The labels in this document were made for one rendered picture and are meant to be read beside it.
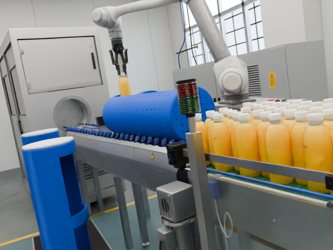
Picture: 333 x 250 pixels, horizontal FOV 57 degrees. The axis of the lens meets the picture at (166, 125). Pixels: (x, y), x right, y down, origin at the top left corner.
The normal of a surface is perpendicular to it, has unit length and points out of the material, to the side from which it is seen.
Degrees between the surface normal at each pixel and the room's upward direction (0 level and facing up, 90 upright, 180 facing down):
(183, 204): 90
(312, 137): 76
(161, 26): 90
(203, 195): 90
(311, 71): 90
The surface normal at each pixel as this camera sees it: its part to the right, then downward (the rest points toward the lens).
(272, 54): -0.89, 0.19
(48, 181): 0.12, 0.11
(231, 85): -0.21, 0.29
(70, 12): 0.44, 0.05
